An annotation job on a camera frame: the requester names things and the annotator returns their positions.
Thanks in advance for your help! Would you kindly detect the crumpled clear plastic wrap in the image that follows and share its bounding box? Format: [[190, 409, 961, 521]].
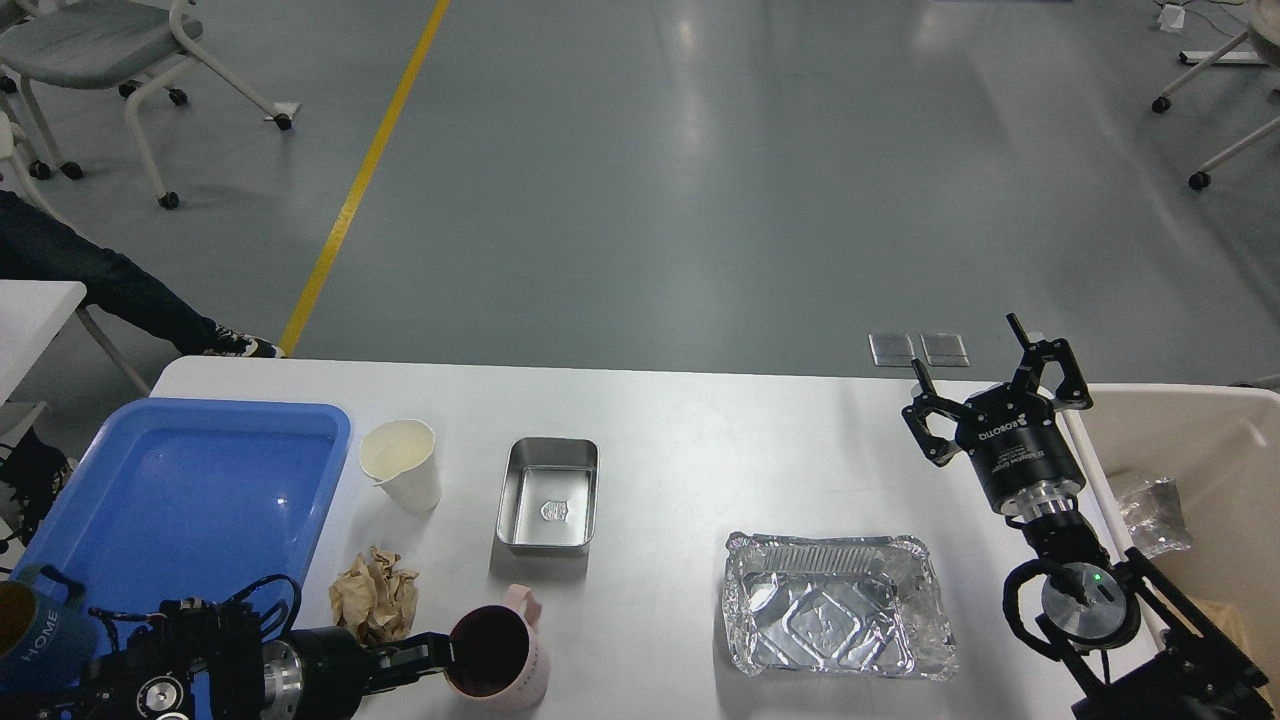
[[1108, 470, 1193, 559]]

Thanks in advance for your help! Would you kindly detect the pink HOME mug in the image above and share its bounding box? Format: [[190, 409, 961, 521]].
[[445, 584, 550, 711]]

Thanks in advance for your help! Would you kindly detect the white side table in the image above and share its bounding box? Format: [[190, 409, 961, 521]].
[[1, 281, 151, 402]]

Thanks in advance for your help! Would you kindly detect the blue plastic tray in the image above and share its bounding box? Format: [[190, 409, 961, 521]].
[[17, 398, 351, 614]]

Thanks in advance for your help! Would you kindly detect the grey office chair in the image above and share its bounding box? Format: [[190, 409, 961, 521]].
[[1, 1, 296, 210]]

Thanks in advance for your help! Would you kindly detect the aluminium foil tray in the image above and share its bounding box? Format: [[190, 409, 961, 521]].
[[721, 532, 959, 682]]

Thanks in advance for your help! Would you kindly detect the white paper cup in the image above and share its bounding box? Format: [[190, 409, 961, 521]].
[[358, 419, 443, 514]]

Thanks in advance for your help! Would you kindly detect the beige plastic bin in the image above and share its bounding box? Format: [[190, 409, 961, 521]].
[[1060, 384, 1279, 702]]

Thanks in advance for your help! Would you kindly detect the right metal floor plate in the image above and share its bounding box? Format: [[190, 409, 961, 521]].
[[919, 333, 972, 368]]

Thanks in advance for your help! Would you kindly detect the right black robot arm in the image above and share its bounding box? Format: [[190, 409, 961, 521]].
[[902, 314, 1275, 719]]

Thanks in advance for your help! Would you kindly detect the dark blue HOME mug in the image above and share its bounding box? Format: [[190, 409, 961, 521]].
[[1, 564, 99, 692]]

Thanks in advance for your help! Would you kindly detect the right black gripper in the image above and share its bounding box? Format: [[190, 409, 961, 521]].
[[900, 313, 1094, 515]]

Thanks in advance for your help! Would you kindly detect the brown paper in bin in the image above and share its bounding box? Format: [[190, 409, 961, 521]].
[[1189, 594, 1277, 682]]

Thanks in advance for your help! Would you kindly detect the left metal floor plate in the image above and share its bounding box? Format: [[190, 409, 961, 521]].
[[868, 333, 918, 368]]

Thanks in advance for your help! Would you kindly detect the metal floor plate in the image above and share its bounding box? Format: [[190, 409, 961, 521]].
[[868, 333, 918, 368], [919, 333, 972, 368]]

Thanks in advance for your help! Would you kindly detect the white chair base right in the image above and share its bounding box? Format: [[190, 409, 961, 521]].
[[1146, 1, 1277, 196]]

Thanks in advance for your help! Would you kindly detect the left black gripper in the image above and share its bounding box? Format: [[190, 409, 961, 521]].
[[262, 626, 456, 719]]

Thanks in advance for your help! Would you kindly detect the white floor power adapter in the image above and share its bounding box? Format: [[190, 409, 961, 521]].
[[1157, 1, 1187, 33]]

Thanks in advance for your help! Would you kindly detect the person in dark trousers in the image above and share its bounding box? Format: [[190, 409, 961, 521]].
[[1, 190, 285, 359]]

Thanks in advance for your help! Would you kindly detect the steel rectangular tin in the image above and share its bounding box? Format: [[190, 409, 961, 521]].
[[495, 437, 599, 557]]

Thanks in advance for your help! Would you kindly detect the crumpled brown paper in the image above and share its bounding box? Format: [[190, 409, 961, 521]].
[[328, 546, 419, 646]]

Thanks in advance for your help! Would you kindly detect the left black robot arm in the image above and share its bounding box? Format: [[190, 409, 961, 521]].
[[3, 574, 456, 719]]

